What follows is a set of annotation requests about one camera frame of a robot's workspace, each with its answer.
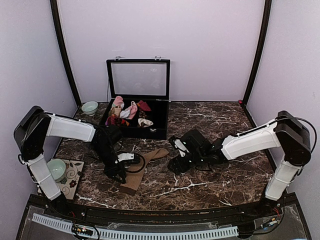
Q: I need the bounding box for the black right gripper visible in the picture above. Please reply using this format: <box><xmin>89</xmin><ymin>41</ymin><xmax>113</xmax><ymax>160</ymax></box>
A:
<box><xmin>167</xmin><ymin>151</ymin><xmax>206</xmax><ymax>175</ymax></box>

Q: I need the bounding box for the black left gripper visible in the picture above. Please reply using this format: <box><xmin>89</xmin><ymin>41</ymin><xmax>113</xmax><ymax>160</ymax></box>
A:
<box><xmin>91</xmin><ymin>144</ymin><xmax>126</xmax><ymax>185</ymax></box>

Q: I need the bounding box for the tan ribbed sock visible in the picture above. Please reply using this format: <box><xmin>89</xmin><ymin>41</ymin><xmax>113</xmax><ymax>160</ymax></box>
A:
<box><xmin>119</xmin><ymin>148</ymin><xmax>169</xmax><ymax>196</ymax></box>

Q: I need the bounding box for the cream brown block sock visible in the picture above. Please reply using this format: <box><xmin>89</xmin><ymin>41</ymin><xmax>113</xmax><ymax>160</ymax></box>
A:
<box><xmin>138</xmin><ymin>118</ymin><xmax>154</xmax><ymax>128</ymax></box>

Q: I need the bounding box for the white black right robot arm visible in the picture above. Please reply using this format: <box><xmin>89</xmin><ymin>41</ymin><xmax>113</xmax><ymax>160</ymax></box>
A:
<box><xmin>167</xmin><ymin>110</ymin><xmax>317</xmax><ymax>217</ymax></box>

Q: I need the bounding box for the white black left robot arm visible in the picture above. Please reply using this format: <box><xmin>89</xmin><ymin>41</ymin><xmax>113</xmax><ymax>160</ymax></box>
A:
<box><xmin>13</xmin><ymin>105</ymin><xmax>125</xmax><ymax>218</ymax></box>

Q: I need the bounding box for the maroon orange rolled sock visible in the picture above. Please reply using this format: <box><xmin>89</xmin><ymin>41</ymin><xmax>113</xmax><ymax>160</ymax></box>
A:
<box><xmin>105</xmin><ymin>114</ymin><xmax>130</xmax><ymax>127</ymax></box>

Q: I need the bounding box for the floral placemat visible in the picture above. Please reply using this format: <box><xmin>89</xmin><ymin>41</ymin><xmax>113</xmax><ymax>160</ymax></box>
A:
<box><xmin>29</xmin><ymin>155</ymin><xmax>84</xmax><ymax>200</ymax></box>

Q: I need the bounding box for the pale green bowl on mat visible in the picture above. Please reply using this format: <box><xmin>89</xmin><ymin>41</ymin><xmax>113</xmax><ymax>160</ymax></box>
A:
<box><xmin>47</xmin><ymin>158</ymin><xmax>67</xmax><ymax>183</ymax></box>

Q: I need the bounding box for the beige patterned rolled sock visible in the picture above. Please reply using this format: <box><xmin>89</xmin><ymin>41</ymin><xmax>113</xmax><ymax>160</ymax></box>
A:
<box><xmin>108</xmin><ymin>105</ymin><xmax>122</xmax><ymax>118</ymax></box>

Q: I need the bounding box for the pink white rolled sock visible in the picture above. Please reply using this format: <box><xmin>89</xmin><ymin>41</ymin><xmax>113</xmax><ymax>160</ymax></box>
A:
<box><xmin>119</xmin><ymin>101</ymin><xmax>138</xmax><ymax>120</ymax></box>

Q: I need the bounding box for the brown patterned small sock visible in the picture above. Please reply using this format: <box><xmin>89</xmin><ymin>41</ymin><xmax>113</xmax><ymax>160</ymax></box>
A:
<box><xmin>138</xmin><ymin>111</ymin><xmax>147</xmax><ymax>119</ymax></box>

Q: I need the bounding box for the pale green bowl at back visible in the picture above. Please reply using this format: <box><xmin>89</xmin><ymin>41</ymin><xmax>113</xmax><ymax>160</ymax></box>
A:
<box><xmin>81</xmin><ymin>101</ymin><xmax>99</xmax><ymax>116</ymax></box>

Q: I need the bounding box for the dark red folded sock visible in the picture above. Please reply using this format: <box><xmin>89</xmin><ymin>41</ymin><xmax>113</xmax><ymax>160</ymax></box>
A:
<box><xmin>136</xmin><ymin>100</ymin><xmax>152</xmax><ymax>112</ymax></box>

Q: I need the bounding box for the small circuit board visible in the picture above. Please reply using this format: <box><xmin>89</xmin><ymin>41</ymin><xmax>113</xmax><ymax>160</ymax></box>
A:
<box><xmin>71</xmin><ymin>225</ymin><xmax>93</xmax><ymax>236</ymax></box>

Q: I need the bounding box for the black box with glass lid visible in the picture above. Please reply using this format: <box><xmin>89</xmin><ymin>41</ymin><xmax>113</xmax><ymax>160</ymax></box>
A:
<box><xmin>99</xmin><ymin>57</ymin><xmax>171</xmax><ymax>140</ymax></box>

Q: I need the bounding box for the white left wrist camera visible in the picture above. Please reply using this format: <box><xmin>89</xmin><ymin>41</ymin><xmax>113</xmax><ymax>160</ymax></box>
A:
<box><xmin>117</xmin><ymin>153</ymin><xmax>135</xmax><ymax>162</ymax></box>

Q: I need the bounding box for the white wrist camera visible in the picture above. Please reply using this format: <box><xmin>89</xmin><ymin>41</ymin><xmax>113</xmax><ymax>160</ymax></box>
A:
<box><xmin>168</xmin><ymin>135</ymin><xmax>189</xmax><ymax>157</ymax></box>
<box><xmin>117</xmin><ymin>153</ymin><xmax>135</xmax><ymax>162</ymax></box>

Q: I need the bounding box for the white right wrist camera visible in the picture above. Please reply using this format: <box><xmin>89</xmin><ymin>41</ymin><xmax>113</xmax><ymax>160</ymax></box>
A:
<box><xmin>168</xmin><ymin>135</ymin><xmax>189</xmax><ymax>157</ymax></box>

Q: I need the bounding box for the black front table rail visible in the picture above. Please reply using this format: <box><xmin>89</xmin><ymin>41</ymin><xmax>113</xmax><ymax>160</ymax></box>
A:
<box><xmin>20</xmin><ymin>193</ymin><xmax>303</xmax><ymax>226</ymax></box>

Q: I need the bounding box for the white slotted cable duct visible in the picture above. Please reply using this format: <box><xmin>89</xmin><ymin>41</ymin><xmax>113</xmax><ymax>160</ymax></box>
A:
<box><xmin>31</xmin><ymin>213</ymin><xmax>239</xmax><ymax>240</ymax></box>

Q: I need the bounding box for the black right frame post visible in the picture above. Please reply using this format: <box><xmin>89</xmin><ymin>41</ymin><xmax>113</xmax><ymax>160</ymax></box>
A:
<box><xmin>242</xmin><ymin>0</ymin><xmax>272</xmax><ymax>108</ymax></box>

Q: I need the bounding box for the black frame post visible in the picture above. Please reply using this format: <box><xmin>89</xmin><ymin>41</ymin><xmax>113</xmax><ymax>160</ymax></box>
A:
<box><xmin>242</xmin><ymin>0</ymin><xmax>272</xmax><ymax>108</ymax></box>
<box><xmin>49</xmin><ymin>0</ymin><xmax>82</xmax><ymax>107</ymax></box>

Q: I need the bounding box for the black left frame post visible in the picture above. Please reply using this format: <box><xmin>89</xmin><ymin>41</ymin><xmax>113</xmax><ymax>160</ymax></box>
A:
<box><xmin>49</xmin><ymin>0</ymin><xmax>82</xmax><ymax>107</ymax></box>

